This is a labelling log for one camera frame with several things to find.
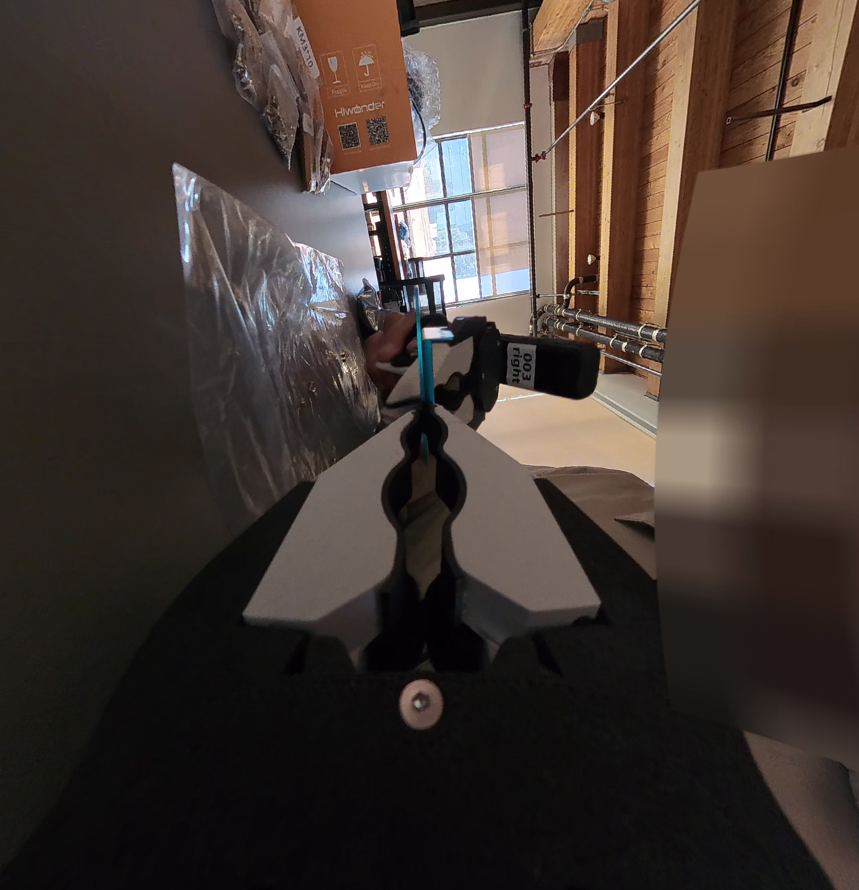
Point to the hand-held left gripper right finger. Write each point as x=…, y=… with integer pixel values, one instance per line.
x=520, y=556

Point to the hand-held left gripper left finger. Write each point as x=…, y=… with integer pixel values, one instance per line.
x=318, y=556

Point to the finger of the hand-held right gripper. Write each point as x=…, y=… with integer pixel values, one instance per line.
x=472, y=411
x=405, y=386

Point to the blue round metal plate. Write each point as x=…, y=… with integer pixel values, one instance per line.
x=421, y=361

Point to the person's right hand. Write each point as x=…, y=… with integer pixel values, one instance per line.
x=391, y=341

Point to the black insulated pipe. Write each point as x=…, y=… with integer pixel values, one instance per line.
x=610, y=344
x=610, y=327

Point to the crumpled dark plastic bag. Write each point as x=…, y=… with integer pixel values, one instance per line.
x=368, y=306

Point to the black table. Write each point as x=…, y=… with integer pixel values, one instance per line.
x=419, y=288

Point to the clear plastic bag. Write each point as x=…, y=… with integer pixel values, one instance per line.
x=263, y=347

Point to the grid pane window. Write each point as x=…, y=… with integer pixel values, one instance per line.
x=485, y=208

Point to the orange cardboard box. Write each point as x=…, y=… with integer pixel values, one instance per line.
x=367, y=83

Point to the bubble wrap bag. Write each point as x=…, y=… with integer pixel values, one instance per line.
x=422, y=76

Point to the pile of small hardware bags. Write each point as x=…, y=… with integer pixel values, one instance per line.
x=276, y=83

